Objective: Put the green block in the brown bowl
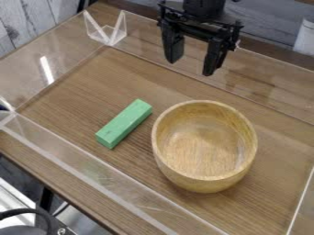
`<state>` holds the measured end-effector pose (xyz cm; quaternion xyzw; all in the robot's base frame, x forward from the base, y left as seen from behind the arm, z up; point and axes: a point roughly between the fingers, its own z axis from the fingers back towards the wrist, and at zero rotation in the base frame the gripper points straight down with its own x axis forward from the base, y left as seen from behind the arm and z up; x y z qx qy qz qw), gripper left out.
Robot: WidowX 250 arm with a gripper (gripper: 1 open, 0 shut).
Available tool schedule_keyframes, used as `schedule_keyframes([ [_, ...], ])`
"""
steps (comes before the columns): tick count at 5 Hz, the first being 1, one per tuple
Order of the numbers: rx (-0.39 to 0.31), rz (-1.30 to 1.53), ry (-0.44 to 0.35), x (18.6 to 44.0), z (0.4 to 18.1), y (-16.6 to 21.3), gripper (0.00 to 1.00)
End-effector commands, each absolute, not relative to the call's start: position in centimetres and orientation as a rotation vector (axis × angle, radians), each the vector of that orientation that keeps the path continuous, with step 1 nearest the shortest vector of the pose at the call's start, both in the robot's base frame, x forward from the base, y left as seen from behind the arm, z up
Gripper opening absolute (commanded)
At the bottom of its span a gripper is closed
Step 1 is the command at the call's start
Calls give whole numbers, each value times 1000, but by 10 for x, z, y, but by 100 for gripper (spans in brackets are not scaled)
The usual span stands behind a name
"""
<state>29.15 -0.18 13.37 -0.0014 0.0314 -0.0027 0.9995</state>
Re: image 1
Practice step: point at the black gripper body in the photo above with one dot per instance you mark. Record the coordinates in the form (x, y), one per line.
(202, 20)

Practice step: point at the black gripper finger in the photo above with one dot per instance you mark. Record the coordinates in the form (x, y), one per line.
(216, 56)
(173, 39)

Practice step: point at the green rectangular block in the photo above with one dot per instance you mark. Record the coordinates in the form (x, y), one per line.
(125, 122)

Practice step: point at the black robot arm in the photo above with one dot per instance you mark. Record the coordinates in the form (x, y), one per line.
(198, 19)

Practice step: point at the light brown wooden bowl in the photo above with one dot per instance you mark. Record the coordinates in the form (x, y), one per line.
(205, 145)

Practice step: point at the clear acrylic tray enclosure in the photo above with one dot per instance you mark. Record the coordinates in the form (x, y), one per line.
(66, 84)

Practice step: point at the black metal bracket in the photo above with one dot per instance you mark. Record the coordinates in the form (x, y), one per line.
(46, 222)

